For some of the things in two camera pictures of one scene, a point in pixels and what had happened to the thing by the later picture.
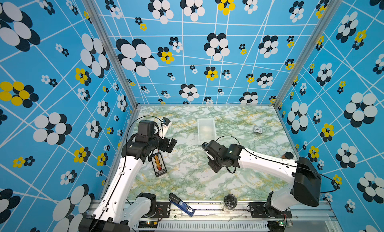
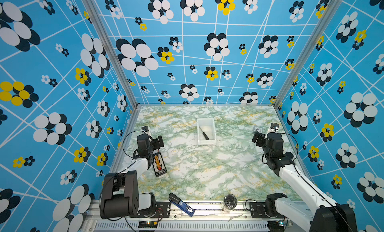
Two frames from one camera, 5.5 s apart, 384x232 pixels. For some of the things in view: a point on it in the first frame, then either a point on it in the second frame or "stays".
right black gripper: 213,168 -> 262,138
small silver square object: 257,129 stays
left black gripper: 164,146 -> 156,146
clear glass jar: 229,202 stays
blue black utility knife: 180,205 stays
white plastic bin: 206,130 stays
